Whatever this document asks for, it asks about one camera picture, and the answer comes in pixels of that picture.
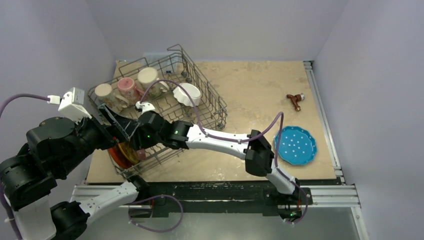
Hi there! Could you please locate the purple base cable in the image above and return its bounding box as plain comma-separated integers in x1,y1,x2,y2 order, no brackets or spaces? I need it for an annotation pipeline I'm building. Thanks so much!
128,193,184,233

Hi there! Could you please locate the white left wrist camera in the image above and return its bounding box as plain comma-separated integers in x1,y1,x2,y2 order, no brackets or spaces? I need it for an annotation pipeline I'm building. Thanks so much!
47,87,93,123

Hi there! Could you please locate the small red-capped object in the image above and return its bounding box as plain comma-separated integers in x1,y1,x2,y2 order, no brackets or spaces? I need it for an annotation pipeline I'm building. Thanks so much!
286,93,305,112

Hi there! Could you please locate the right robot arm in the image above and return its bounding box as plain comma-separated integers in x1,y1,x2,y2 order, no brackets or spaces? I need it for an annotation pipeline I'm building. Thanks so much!
129,111,301,204

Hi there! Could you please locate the beige mug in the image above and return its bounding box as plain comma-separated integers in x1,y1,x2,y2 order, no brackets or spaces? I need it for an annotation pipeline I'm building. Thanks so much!
94,83,130,112

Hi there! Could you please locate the clear plastic container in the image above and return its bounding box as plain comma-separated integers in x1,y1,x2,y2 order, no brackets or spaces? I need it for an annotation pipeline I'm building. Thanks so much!
143,52,181,75

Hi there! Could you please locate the white floral mug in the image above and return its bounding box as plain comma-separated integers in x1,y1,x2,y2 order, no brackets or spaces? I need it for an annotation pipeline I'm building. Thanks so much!
137,67,170,99

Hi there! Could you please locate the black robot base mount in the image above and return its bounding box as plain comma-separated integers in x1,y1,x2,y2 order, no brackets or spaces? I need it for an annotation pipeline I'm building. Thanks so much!
126,180,313,222

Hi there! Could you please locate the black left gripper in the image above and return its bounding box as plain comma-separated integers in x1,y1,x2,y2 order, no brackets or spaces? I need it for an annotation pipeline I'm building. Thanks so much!
57,102,141,175

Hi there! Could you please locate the white bowl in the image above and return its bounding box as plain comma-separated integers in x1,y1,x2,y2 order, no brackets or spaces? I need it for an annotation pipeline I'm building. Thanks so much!
172,82,202,107

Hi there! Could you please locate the yellow plate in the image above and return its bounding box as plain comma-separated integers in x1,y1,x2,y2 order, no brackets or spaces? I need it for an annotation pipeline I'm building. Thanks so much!
118,142,140,165

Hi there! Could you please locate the red-orange plate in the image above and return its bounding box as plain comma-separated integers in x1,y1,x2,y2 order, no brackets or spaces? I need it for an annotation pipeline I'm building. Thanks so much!
107,146,132,169

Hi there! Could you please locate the pink polka dot plate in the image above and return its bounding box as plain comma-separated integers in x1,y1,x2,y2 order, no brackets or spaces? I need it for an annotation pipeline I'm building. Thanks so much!
136,149,147,162

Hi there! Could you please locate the blue plate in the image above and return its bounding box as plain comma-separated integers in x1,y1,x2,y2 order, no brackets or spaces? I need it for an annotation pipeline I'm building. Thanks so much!
274,126,318,166

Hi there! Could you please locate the grey wire dish rack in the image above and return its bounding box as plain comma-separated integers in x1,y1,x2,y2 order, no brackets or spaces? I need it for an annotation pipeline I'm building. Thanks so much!
87,43,228,178

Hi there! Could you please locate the pink patterned mug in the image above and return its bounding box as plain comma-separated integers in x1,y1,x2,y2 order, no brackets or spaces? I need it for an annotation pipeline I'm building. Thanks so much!
117,77,145,105

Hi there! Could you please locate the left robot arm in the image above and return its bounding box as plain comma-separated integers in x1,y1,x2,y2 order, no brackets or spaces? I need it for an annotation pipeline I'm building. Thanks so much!
0,104,150,240

